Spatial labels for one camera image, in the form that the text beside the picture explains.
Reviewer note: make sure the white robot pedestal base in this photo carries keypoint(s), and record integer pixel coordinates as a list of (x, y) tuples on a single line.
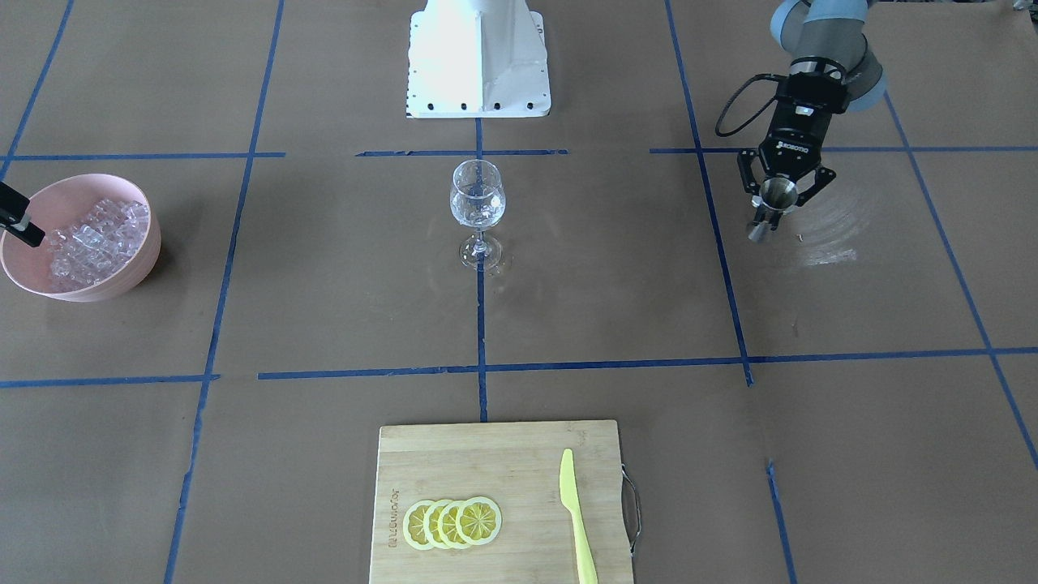
[(477, 59)]

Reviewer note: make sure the pink bowl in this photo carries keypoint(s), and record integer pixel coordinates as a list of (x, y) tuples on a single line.
[(60, 204)]

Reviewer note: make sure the yellow plastic knife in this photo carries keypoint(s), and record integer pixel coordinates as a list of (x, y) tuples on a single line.
[(569, 498)]

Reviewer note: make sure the pile of ice cubes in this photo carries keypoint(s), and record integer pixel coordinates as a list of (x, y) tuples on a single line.
[(96, 246)]

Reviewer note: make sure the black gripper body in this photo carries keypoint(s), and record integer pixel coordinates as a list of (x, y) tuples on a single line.
[(792, 139)]

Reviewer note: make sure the lemon slice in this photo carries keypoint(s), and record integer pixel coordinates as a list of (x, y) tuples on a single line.
[(447, 529), (414, 528), (478, 521), (430, 523)]

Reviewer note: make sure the bamboo cutting board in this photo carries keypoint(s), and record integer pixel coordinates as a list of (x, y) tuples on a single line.
[(516, 465)]

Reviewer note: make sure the steel jigger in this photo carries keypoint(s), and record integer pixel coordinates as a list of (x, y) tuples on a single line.
[(776, 197)]

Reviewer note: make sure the clear wine glass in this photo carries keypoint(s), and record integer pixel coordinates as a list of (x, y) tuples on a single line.
[(478, 202)]

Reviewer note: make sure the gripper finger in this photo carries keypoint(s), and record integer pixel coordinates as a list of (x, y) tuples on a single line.
[(745, 160), (15, 218), (821, 176)]

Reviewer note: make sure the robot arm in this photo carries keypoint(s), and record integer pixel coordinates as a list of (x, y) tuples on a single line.
[(833, 70)]

